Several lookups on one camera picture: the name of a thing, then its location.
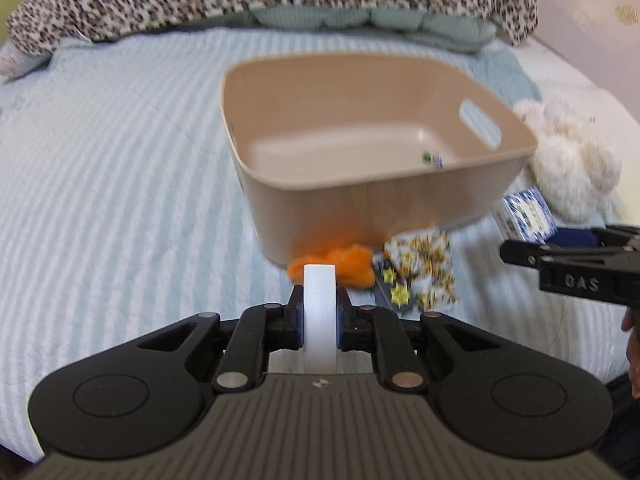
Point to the white tape roll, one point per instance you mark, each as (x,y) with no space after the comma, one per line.
(320,310)

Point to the white plush toy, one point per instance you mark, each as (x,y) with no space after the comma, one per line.
(570,165)

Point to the blue and white box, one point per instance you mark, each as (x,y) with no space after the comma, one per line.
(530,212)

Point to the orange plush toy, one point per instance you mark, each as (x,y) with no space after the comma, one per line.
(345,262)

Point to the beige plastic bin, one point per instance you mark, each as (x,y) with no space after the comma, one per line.
(360,125)

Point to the pale green quilt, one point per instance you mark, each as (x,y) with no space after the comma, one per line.
(400,22)

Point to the light blue striped bedspread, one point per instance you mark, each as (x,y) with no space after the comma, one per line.
(110,185)

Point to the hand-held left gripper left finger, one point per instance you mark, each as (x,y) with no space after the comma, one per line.
(298,321)

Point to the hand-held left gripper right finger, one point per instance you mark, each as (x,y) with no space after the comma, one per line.
(341,321)

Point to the gold wall sticker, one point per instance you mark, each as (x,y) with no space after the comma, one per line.
(626,13)

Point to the small colourful sticker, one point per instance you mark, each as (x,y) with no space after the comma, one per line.
(433,159)

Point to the person's right hand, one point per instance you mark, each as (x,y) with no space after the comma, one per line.
(634,355)

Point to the star printed packet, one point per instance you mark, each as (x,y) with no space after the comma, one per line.
(422,270)

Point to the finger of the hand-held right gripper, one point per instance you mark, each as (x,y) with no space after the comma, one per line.
(615,235)
(575,272)

